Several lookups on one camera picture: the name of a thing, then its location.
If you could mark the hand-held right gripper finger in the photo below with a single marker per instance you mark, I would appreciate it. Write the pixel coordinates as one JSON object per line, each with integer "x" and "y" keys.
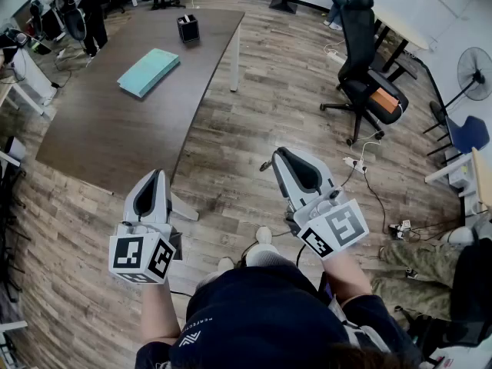
{"x": 286, "y": 185}
{"x": 323, "y": 169}

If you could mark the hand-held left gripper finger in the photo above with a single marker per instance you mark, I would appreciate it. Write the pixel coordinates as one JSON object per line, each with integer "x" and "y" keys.
{"x": 164, "y": 202}
{"x": 128, "y": 206}

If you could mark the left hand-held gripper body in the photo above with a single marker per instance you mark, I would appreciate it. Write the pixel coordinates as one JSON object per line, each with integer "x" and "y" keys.
{"x": 132, "y": 258}

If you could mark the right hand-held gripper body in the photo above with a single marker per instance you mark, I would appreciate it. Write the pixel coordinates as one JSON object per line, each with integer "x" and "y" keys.
{"x": 338, "y": 227}

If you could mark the black square pen holder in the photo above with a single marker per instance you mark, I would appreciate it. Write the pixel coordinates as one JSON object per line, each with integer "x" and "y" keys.
{"x": 189, "y": 31}

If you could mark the white plastic tube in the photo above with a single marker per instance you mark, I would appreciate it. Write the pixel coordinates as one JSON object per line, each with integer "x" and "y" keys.
{"x": 188, "y": 18}

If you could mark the person's right forearm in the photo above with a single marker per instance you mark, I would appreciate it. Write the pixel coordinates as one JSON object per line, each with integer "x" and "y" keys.
{"x": 346, "y": 279}

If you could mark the person's left forearm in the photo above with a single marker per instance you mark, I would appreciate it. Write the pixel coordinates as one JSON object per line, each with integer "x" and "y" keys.
{"x": 159, "y": 313}

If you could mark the person's right white shoe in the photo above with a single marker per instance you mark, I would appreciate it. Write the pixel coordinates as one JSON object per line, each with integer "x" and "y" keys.
{"x": 264, "y": 235}

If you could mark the person's white shoe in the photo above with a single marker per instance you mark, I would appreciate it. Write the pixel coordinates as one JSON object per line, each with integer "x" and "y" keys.
{"x": 264, "y": 235}
{"x": 225, "y": 263}

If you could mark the person's grey trousers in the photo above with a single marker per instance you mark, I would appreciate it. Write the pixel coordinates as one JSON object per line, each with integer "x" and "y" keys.
{"x": 265, "y": 256}

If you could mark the person's left white shoe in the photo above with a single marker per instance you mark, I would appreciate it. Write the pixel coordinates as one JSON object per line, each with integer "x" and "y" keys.
{"x": 225, "y": 263}

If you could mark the orange box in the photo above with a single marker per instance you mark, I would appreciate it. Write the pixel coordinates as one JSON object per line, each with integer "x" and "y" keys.
{"x": 384, "y": 100}

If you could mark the black office chair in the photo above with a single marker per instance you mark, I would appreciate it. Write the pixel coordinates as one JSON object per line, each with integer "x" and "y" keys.
{"x": 357, "y": 71}

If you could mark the person's navy shirt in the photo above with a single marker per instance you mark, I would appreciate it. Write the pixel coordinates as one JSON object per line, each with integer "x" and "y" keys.
{"x": 261, "y": 313}

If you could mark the teal book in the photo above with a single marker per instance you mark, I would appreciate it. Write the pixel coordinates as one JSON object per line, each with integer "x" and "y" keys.
{"x": 148, "y": 73}

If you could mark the white desk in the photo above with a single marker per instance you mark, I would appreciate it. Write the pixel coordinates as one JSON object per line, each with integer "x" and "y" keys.
{"x": 457, "y": 167}
{"x": 27, "y": 79}

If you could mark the blue chair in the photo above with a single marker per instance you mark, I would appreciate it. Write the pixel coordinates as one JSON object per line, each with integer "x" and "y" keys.
{"x": 471, "y": 133}

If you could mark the beige desk with black legs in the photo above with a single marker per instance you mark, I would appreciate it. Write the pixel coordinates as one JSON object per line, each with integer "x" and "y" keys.
{"x": 399, "y": 31}

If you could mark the black standing fan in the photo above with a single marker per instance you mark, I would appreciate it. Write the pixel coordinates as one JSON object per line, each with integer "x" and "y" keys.
{"x": 474, "y": 73}

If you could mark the grey floor fan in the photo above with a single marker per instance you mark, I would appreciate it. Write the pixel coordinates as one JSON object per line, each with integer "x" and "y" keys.
{"x": 75, "y": 23}

